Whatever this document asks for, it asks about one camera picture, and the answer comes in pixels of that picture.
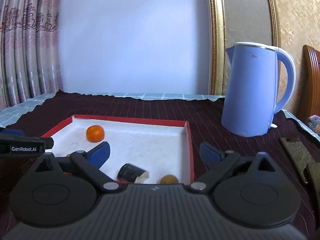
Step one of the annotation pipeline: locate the orange mandarin far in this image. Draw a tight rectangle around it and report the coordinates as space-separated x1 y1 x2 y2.
86 125 105 142

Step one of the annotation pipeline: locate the dark sugarcane piece with pulp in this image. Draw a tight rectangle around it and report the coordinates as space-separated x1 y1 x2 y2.
117 163 149 184

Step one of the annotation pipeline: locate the dark maroon striped cloth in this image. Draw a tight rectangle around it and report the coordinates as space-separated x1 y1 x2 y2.
7 91 319 235

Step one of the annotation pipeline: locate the yellow-brown round fruit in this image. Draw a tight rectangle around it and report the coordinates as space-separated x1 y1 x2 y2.
160 174 179 185

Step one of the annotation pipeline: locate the red white shallow box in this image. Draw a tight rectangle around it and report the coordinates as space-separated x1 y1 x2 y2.
44 114 194 185

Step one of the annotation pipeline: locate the blue electric kettle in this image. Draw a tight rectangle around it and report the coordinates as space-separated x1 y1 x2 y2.
221 42 296 137

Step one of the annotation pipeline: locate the pink patterned curtain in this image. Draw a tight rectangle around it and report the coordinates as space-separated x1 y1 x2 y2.
1 0 62 109

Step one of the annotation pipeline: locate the olive patterned cloth strip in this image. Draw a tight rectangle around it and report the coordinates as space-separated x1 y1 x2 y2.
280 138 319 193

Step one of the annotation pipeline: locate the brown wooden headboard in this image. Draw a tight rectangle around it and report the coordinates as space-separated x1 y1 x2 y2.
297 44 320 124

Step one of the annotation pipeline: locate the gold picture frame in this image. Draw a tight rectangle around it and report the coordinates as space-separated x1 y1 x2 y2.
208 0 281 95

